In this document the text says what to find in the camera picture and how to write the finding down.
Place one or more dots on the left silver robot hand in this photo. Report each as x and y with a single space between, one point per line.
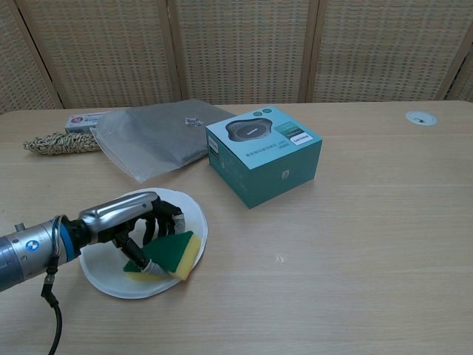
114 214

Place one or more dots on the green yellow sponge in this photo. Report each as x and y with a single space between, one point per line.
173 255

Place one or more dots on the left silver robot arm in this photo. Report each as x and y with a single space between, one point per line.
29 255

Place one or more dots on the white paper plate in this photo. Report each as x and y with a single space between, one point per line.
111 275

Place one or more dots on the grey cloth in plastic bag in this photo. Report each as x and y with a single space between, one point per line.
155 138

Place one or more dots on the small white printed box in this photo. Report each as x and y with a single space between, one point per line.
83 122

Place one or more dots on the teal product box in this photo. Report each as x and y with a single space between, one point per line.
266 159

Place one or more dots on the woven rattan folding screen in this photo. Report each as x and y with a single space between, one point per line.
236 48

